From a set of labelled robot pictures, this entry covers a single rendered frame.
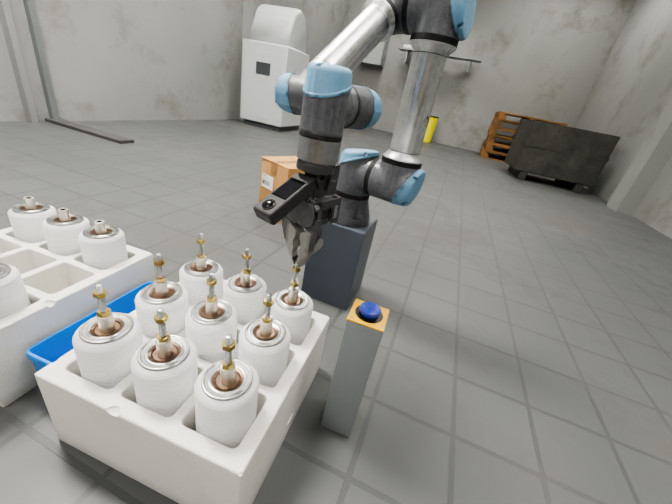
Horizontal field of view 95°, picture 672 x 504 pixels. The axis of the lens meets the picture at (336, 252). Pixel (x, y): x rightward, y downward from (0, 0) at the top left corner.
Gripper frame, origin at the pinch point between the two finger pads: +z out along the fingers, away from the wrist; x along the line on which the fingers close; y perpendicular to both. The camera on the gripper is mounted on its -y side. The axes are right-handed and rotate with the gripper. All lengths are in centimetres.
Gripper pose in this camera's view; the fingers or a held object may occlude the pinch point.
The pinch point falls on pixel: (295, 260)
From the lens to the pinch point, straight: 64.2
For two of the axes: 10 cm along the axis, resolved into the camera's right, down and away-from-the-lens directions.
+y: 6.0, -2.7, 7.5
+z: -1.7, 8.7, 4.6
